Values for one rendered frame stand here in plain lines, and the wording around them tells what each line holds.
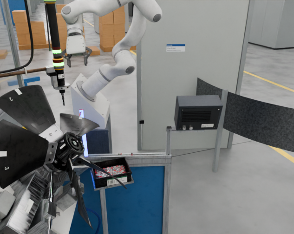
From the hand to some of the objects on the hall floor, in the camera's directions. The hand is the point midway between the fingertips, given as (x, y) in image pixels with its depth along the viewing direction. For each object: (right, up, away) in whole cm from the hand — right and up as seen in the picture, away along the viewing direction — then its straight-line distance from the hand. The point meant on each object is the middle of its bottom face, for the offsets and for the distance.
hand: (77, 63), depth 142 cm
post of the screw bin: (+9, -139, +52) cm, 149 cm away
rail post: (+50, -130, +71) cm, 157 cm away
